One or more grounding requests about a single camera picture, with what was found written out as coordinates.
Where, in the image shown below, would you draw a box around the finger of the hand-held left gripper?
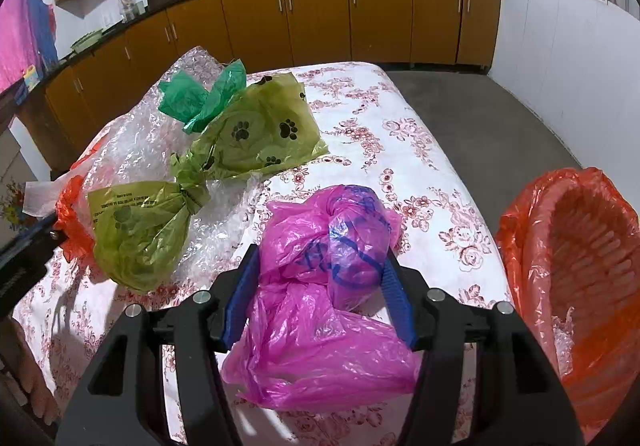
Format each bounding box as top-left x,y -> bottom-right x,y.
31,213 -> 70,252

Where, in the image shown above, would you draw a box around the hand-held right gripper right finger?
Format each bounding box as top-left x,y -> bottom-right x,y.
381,253 -> 586,446

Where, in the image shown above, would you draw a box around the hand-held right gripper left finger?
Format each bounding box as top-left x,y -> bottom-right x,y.
55,243 -> 262,446

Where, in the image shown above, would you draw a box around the orange plastic bag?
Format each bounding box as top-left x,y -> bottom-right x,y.
54,133 -> 108,269

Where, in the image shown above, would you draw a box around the white plastic bag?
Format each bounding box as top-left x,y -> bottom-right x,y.
22,180 -> 76,218

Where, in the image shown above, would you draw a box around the pink plastic bag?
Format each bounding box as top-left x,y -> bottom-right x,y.
220,183 -> 423,412

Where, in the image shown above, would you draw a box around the red basket with orange liner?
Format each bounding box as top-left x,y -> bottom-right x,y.
495,167 -> 640,444

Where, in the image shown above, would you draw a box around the person's left hand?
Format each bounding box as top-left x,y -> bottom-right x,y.
0,316 -> 60,428

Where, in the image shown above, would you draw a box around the clear bubble wrap sheet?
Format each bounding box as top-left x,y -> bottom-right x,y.
70,46 -> 283,289

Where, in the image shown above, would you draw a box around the colourful small box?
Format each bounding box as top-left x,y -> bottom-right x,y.
22,64 -> 44,90

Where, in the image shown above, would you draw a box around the olive paw print plastic bag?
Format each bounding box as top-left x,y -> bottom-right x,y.
170,74 -> 331,183

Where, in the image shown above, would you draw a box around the clear plastic wrap piece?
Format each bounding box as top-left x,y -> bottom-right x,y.
549,306 -> 578,377

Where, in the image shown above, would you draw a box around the floral tablecloth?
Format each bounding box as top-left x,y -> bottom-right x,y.
12,61 -> 521,446

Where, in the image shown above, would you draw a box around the green bowl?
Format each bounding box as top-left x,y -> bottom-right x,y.
70,29 -> 104,53

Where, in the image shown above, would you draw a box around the dark green plastic bag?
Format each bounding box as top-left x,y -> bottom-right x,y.
158,59 -> 248,134

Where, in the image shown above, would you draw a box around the pink hanging cloth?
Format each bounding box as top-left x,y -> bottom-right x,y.
0,0 -> 42,93

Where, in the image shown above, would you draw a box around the blue hanging cloth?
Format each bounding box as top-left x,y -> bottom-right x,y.
24,0 -> 59,70

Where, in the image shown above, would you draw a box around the brown kitchen base cabinets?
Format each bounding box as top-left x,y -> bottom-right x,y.
44,0 -> 503,167

